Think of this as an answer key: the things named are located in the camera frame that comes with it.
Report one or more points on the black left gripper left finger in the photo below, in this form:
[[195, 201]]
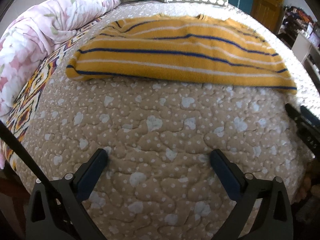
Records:
[[55, 208]]

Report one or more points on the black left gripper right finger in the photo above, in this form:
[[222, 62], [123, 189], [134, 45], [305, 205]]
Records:
[[274, 218]]

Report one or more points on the yellow striped knit sweater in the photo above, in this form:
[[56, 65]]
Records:
[[198, 49]]

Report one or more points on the white shelf desk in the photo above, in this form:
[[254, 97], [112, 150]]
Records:
[[308, 55]]

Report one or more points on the patterned ethnic bed sheet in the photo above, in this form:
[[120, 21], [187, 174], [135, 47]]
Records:
[[26, 104]]

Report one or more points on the beige dotted quilted bedspread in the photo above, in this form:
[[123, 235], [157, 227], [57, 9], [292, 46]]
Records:
[[159, 184]]

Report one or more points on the brown wooden door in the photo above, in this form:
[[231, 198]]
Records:
[[268, 13]]

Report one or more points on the pink floral duvet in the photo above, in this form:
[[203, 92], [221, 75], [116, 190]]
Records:
[[35, 34]]

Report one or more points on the round beige headboard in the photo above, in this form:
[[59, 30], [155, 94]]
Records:
[[16, 8]]

